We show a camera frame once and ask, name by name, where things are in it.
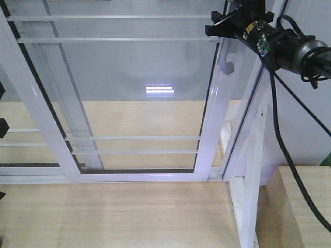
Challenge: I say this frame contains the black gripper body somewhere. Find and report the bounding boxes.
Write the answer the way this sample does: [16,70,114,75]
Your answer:
[205,1,274,49]

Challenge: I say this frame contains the white framed transparent sliding door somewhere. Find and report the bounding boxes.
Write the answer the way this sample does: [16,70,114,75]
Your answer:
[1,1,236,183]

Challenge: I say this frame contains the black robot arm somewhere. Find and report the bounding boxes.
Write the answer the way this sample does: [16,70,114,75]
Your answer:
[205,1,330,88]

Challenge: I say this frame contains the white diagonal brace stand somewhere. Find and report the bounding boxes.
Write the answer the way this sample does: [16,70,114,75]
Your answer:
[229,104,268,247]

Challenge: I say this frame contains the light wooden box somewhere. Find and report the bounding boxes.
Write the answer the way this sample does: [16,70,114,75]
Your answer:
[278,166,330,247]

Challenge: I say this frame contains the white fixed door frame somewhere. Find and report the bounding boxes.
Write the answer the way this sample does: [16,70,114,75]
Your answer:
[221,0,288,248]

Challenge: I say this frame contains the white curved door handle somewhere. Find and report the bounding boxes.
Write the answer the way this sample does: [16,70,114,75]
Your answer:
[218,38,234,75]

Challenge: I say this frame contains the black cable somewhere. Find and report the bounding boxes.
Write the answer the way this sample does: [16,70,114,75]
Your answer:
[268,14,331,233]

